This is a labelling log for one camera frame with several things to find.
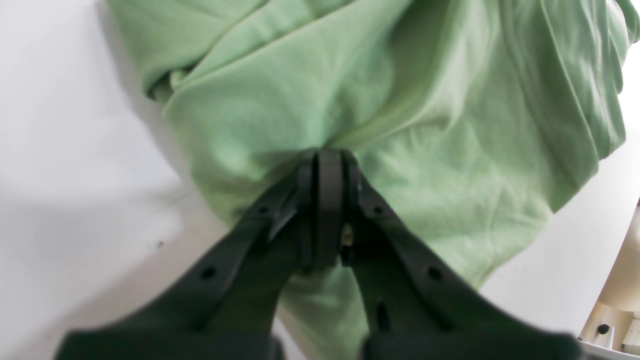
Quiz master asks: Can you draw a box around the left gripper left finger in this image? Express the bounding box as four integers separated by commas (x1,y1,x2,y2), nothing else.
55,150,317,360

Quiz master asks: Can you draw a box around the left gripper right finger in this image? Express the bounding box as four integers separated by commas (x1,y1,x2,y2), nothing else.
316,149,583,360

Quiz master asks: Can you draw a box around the green polo shirt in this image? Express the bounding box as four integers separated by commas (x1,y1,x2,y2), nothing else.
105,0,640,360

